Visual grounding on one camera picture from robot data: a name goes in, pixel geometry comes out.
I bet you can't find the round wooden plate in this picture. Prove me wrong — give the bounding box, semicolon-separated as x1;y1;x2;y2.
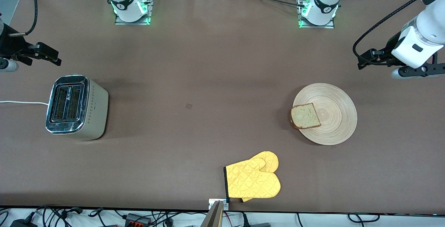
292;83;358;146

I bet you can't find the brown bread slice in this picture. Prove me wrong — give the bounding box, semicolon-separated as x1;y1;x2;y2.
290;103;322;130

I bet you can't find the silver two-slot toaster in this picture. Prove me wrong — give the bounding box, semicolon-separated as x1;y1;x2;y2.
45;75;109;141

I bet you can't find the yellow quilted oven mitt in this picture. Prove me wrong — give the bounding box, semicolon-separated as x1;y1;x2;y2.
240;151;279;203
224;157;281;200

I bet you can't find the black power adapter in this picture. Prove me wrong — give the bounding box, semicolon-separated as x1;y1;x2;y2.
10;218;38;227

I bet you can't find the black box with orange plugs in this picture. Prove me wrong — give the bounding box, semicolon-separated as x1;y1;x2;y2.
124;213;152;227

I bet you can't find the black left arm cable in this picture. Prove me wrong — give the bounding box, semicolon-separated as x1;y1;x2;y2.
353;0;445;68

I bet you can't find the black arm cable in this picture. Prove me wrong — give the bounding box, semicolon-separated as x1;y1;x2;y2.
353;0;445;68
9;0;38;37

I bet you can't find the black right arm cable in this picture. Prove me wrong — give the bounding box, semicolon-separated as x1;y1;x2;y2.
9;0;38;37

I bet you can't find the white toaster power cord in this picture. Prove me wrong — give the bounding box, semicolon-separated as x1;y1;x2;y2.
0;100;49;106

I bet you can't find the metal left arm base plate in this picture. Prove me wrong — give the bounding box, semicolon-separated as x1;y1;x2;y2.
298;0;336;29

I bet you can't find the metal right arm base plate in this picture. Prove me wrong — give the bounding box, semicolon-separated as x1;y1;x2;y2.
115;0;154;25

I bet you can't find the looped black floor cable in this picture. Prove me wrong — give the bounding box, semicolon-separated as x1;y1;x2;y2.
348;212;380;224

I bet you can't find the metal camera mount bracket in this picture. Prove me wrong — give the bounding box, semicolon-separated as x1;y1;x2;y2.
200;199;229;227

